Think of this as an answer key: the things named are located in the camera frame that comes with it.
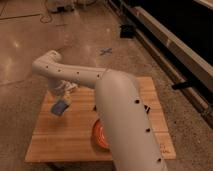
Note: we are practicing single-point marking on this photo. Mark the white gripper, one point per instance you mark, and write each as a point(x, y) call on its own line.
point(61, 89)

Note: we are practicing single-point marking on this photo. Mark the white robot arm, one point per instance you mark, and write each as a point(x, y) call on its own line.
point(127, 128)

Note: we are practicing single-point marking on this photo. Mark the wooden board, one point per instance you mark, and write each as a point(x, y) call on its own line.
point(67, 138)

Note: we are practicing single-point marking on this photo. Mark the orange bowl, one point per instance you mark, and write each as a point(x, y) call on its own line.
point(98, 135)

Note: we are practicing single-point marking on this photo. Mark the white equipment base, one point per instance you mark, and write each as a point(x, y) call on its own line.
point(55, 6)

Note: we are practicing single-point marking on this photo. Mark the black striped object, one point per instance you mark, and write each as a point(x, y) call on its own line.
point(147, 108)

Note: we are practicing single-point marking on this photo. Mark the black box on floor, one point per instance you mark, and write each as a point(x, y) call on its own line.
point(127, 31)

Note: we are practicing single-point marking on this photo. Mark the black bracket on rail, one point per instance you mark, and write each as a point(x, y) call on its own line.
point(182, 85)

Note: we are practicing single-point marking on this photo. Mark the long metal rail beam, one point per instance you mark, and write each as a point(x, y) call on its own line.
point(180, 62)

